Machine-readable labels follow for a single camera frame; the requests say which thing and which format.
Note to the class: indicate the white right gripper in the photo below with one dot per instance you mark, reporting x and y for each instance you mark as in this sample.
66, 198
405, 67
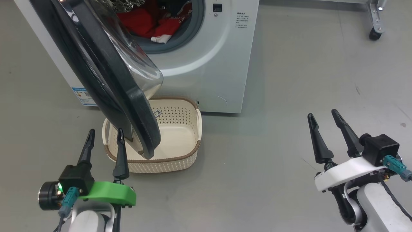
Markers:
347, 172

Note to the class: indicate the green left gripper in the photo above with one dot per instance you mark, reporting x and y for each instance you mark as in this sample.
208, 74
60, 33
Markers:
112, 192

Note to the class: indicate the black washing machine door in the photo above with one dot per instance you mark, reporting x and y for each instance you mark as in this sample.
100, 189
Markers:
106, 74

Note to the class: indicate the red garment white ribbed cuff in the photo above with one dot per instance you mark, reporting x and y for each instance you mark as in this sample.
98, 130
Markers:
169, 29

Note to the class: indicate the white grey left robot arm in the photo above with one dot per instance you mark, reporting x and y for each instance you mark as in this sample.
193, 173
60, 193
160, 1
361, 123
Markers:
88, 220

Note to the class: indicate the cream perforated laundry basket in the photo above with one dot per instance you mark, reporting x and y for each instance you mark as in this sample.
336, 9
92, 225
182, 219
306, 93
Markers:
180, 135

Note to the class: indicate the white front-load washing machine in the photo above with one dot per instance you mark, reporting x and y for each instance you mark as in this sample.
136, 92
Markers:
209, 71

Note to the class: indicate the blue energy label sticker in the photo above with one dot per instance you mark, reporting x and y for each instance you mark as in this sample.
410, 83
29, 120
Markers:
83, 96

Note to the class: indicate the grey metal stand leg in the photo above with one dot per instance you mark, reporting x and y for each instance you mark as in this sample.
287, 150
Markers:
377, 16

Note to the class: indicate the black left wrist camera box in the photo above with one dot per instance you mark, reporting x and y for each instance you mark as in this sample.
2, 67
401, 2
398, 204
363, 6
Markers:
75, 178

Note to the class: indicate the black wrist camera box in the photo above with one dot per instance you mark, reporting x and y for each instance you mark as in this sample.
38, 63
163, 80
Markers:
75, 178
381, 148

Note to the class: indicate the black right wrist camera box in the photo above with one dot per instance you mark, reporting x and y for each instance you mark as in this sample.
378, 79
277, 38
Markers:
381, 148

